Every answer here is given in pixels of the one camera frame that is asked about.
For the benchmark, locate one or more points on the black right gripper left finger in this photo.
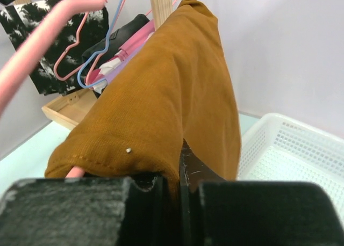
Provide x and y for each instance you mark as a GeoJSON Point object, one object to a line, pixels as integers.
{"type": "Point", "coordinates": [132, 210]}

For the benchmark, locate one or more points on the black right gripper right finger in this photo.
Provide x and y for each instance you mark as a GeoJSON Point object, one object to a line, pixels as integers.
{"type": "Point", "coordinates": [218, 212]}

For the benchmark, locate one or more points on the mustard brown trousers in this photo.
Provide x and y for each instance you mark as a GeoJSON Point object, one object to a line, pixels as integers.
{"type": "Point", "coordinates": [176, 89]}

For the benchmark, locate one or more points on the pink trouser hanger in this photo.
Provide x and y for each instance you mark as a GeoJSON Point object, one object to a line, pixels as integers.
{"type": "Point", "coordinates": [25, 59]}

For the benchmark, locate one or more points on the blue hanger on rack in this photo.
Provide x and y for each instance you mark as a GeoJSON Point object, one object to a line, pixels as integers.
{"type": "Point", "coordinates": [104, 47]}

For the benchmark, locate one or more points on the white plastic basket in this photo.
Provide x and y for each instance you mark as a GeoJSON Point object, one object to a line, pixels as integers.
{"type": "Point", "coordinates": [279, 148]}

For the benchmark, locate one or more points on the wooden clothes rack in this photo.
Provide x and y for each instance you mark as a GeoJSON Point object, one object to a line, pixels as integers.
{"type": "Point", "coordinates": [69, 110]}

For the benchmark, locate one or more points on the lilac garment on rack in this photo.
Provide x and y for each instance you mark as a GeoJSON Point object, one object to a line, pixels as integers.
{"type": "Point", "coordinates": [107, 73]}

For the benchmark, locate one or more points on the black white tie-dye garment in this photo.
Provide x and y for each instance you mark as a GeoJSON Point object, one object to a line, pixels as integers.
{"type": "Point", "coordinates": [20, 20]}

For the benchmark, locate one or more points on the black garment on rack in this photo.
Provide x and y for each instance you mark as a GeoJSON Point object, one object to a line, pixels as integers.
{"type": "Point", "coordinates": [116, 39]}

